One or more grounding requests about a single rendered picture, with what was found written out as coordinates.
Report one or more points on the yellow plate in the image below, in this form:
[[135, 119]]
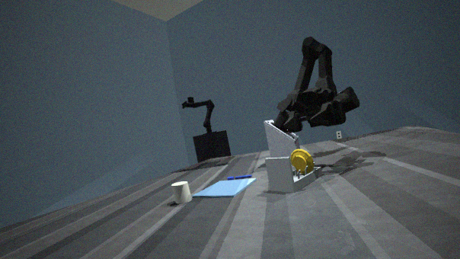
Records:
[[300, 159]]

